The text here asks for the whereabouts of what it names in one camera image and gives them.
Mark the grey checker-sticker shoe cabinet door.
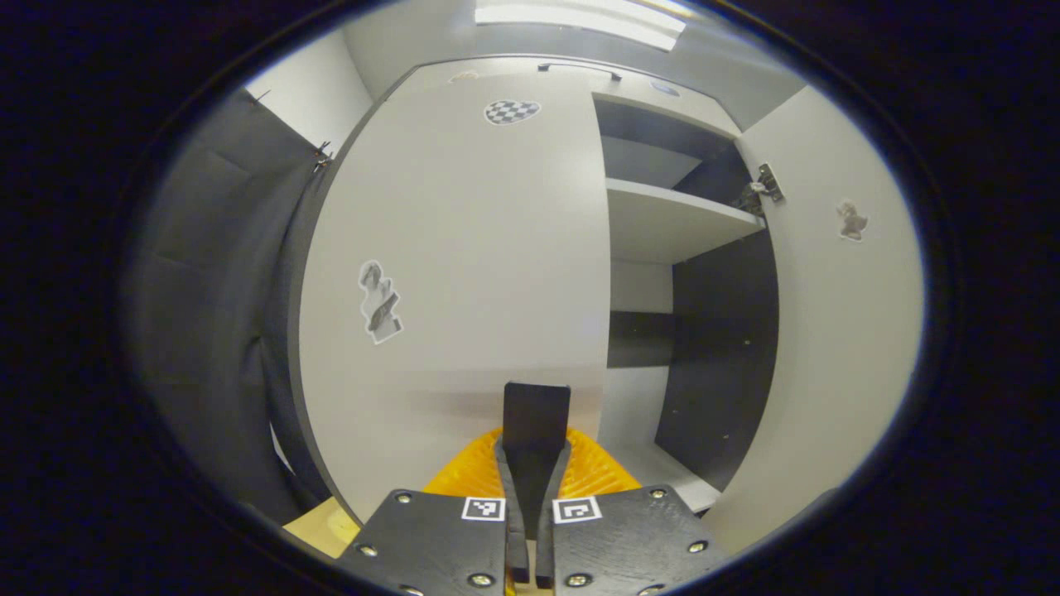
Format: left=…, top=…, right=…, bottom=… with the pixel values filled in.
left=298, top=70, right=612, bottom=526

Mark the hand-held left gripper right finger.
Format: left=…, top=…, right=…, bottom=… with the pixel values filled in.
left=534, top=426, right=730, bottom=596

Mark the black backdrop cloth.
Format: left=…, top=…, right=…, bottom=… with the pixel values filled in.
left=124, top=87, right=332, bottom=526

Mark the grey double-door shoe cabinet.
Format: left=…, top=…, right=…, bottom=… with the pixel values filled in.
left=269, top=54, right=786, bottom=524

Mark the grey cube-sticker shoe cabinet door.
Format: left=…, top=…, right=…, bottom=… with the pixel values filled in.
left=704, top=83, right=927, bottom=555

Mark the metal door hinge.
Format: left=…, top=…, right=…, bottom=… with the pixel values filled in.
left=733, top=163, right=786, bottom=218

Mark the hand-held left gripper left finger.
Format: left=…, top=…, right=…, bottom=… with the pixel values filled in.
left=335, top=426, right=531, bottom=596

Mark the long ceiling light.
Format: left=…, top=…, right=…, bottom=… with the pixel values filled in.
left=474, top=0, right=688, bottom=52

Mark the grey cabinet shelf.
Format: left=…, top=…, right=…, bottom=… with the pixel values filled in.
left=607, top=178, right=764, bottom=266

